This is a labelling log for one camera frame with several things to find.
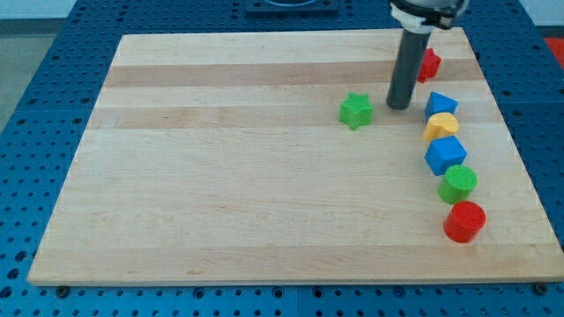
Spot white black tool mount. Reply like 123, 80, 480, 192
389, 0, 470, 34

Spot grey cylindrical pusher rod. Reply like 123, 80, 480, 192
386, 29, 430, 110

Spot green star block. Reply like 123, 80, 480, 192
338, 92, 374, 130

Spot red star block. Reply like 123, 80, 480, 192
417, 48, 442, 83

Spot wooden board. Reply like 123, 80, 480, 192
27, 27, 563, 286

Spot blue triangle block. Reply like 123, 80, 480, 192
424, 92, 458, 121

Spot yellow half-round block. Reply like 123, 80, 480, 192
422, 112, 459, 142

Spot blue cube block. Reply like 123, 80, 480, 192
425, 136, 467, 176

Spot green cylinder block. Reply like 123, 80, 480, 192
437, 165, 478, 204

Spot red cylinder block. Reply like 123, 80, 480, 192
443, 201, 486, 243

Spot dark blue base plate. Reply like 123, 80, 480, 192
243, 0, 340, 16

